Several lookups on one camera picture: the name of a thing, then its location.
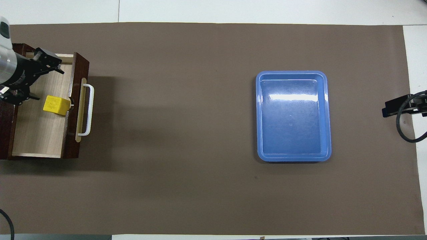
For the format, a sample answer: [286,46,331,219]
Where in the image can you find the wooden drawer with white handle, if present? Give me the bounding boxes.
[12,52,95,160]

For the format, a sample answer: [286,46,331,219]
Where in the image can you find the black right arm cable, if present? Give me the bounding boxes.
[396,91,427,143]

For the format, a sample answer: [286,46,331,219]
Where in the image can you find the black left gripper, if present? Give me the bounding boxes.
[0,48,64,105]

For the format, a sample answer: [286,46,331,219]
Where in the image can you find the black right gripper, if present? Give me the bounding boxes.
[382,91,427,118]

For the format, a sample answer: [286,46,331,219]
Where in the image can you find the brown table mat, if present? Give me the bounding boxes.
[0,22,426,235]

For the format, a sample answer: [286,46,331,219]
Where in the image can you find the blue plastic tray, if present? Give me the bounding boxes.
[256,70,332,162]

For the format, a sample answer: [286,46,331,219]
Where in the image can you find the dark wooden cabinet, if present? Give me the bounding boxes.
[0,43,37,160]

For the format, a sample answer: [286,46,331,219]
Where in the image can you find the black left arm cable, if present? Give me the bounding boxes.
[0,209,15,240]

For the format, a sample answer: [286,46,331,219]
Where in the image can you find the yellow cube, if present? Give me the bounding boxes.
[43,95,71,116]

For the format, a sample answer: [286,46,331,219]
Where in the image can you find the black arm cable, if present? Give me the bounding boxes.
[0,209,15,240]
[396,91,427,143]

